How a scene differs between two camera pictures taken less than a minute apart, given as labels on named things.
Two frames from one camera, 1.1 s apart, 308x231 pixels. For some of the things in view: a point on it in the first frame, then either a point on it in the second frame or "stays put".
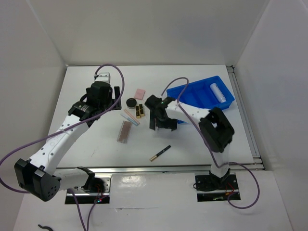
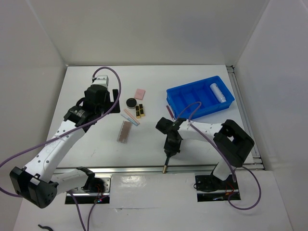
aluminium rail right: x=249 y=163 stays put
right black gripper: x=171 y=124 to x=169 y=148
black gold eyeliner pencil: x=163 y=150 to x=165 y=166
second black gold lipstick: x=141 y=110 stays put
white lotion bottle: x=221 y=97 stays put
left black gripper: x=116 y=92 stays put
